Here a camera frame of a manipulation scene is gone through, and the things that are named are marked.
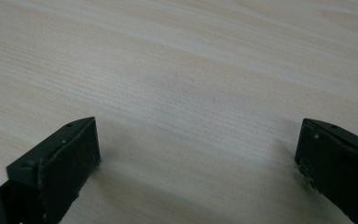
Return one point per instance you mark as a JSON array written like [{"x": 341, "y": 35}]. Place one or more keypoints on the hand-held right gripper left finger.
[{"x": 59, "y": 168}]

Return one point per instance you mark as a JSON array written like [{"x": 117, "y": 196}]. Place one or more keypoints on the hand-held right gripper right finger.
[{"x": 338, "y": 168}]

